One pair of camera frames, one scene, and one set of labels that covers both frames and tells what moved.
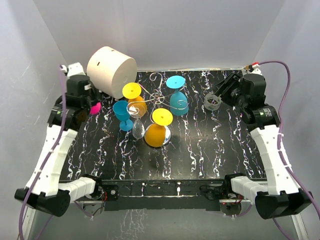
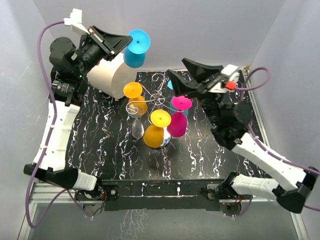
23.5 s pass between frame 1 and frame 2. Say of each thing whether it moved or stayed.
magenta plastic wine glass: moved
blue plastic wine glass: moved
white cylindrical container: stayed
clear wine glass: stayed
